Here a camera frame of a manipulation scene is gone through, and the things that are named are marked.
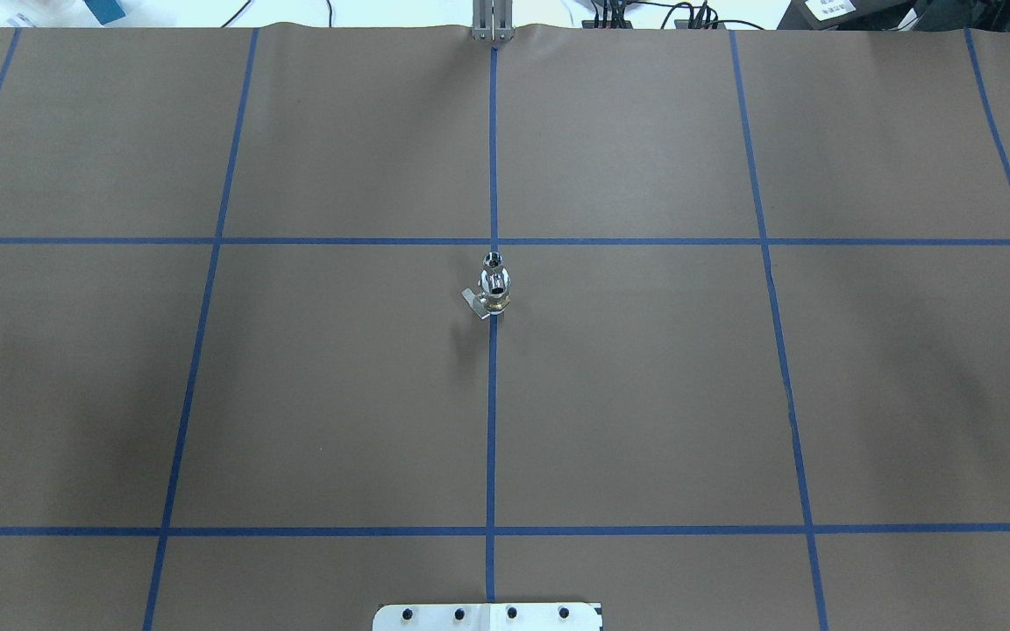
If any white PPR brass valve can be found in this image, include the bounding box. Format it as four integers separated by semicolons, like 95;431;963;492
460;284;510;320

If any chrome angle pipe fitting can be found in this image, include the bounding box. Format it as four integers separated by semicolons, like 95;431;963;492
480;251;510;302

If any brown table mat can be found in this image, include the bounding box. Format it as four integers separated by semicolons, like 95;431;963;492
0;24;1010;630

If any metal plate with holes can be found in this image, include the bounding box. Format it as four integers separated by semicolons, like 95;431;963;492
372;602;604;630

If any black power strip with plugs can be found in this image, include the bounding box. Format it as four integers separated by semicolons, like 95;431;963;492
565;1;725;31

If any blue box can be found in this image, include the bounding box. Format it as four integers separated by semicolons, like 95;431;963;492
84;0;127;25

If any metal bracket at table edge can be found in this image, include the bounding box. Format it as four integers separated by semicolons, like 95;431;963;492
472;0;516;44

